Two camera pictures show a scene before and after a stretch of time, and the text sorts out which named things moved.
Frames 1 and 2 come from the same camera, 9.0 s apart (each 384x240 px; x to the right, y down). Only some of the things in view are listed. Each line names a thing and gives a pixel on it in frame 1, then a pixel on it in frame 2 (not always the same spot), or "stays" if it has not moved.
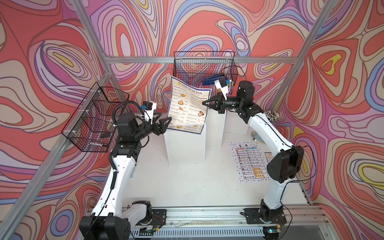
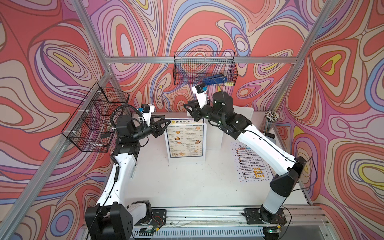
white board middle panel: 215,128 stays
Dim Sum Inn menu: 187,112 to 185,137
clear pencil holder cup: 272,115 stays
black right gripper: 219,104 to 195,113
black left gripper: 157,130 stays
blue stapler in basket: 211,80 stays
